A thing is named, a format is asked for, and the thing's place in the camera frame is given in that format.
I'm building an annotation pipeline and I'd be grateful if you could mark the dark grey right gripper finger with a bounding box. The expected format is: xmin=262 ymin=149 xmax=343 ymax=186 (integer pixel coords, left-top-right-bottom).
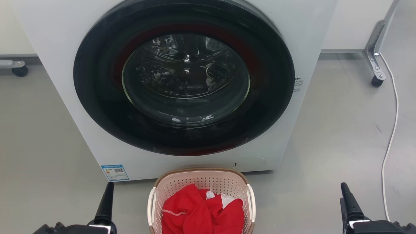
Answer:
xmin=340 ymin=197 xmax=349 ymax=234
xmin=341 ymin=183 xmax=365 ymax=222

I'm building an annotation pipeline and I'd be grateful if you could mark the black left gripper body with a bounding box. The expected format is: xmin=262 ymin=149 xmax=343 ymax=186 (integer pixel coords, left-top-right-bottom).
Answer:
xmin=32 ymin=221 xmax=117 ymax=234

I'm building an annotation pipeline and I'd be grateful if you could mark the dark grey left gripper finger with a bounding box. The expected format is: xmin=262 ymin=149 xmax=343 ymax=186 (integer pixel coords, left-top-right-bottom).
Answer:
xmin=94 ymin=182 xmax=115 ymax=225

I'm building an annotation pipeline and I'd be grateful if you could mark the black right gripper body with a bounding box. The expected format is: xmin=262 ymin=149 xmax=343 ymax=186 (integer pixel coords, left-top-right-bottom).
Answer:
xmin=344 ymin=218 xmax=416 ymax=234

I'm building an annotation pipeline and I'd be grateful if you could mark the beige perforated plastic laundry basket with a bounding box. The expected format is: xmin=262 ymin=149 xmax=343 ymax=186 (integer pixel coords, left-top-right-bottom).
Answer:
xmin=147 ymin=168 xmax=256 ymax=234

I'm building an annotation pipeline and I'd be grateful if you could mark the blue energy label sticker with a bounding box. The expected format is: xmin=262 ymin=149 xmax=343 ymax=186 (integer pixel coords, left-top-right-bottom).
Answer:
xmin=101 ymin=164 xmax=129 ymax=181

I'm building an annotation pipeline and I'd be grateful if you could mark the red garment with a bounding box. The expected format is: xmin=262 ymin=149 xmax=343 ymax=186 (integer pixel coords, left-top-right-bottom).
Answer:
xmin=161 ymin=184 xmax=245 ymax=234

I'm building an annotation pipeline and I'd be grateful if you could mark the white garment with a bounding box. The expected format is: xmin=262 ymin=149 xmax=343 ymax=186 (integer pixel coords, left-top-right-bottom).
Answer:
xmin=205 ymin=191 xmax=242 ymax=208

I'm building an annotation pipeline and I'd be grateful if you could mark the black round washing machine door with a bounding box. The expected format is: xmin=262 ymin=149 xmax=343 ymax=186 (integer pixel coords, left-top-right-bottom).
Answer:
xmin=73 ymin=0 xmax=295 ymax=156

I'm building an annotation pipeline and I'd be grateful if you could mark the white front-load washing machine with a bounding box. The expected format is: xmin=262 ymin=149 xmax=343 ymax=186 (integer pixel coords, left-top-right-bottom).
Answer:
xmin=11 ymin=0 xmax=338 ymax=182

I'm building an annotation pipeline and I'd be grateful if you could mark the white cabinet panel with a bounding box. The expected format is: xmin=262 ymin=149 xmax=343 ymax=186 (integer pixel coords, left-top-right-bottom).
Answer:
xmin=320 ymin=0 xmax=400 ymax=53
xmin=0 ymin=0 xmax=38 ymax=58

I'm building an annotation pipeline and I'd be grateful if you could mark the white floor cable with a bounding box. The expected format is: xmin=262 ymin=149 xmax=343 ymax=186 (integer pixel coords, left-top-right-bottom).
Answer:
xmin=379 ymin=52 xmax=399 ymax=222

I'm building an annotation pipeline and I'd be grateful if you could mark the angled metal frame leg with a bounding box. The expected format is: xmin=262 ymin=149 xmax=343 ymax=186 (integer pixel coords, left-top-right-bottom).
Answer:
xmin=363 ymin=20 xmax=387 ymax=81

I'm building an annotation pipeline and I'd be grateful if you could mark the flat metal frame leg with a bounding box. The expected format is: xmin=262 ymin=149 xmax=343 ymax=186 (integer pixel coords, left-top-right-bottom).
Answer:
xmin=0 ymin=59 xmax=26 ymax=69

